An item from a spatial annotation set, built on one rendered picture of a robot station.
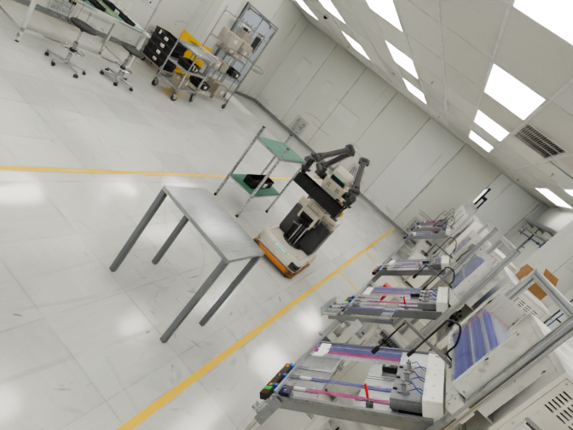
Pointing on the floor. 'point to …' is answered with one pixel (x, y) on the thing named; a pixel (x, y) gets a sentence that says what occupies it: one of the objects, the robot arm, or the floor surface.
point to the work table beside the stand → (203, 221)
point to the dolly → (160, 42)
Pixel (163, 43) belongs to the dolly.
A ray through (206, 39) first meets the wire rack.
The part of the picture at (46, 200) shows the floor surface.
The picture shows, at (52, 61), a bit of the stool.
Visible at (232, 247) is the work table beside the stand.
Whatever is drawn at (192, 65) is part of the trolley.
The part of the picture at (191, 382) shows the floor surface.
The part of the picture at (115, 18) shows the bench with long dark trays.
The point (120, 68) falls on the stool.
